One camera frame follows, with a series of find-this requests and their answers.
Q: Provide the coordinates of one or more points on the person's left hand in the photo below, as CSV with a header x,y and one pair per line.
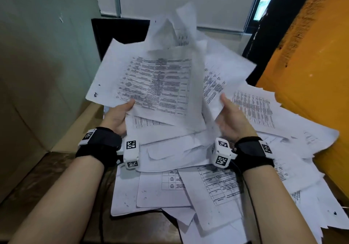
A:
x,y
116,118

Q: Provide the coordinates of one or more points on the person's right hand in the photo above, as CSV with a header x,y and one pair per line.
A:
x,y
234,121

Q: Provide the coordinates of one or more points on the pile of printed papers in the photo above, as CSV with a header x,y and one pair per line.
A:
x,y
256,110

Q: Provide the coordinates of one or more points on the aligned stack of printed sheets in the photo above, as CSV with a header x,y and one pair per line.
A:
x,y
155,83

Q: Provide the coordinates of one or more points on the person's left forearm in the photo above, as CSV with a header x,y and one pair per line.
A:
x,y
60,203

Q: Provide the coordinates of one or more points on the person's right forearm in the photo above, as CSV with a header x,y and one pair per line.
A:
x,y
278,211

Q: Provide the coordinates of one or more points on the black laptop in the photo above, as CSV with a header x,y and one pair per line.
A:
x,y
114,31

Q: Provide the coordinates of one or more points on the beige cardboard panel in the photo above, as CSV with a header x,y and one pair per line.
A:
x,y
35,74

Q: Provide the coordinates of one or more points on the orange cardboard panel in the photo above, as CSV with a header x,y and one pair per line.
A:
x,y
313,74

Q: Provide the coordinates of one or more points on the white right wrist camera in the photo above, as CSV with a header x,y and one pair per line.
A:
x,y
221,152

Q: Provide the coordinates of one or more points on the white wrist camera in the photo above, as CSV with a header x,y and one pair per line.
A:
x,y
221,152
131,153

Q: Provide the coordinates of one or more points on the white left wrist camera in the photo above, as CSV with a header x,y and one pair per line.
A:
x,y
131,153

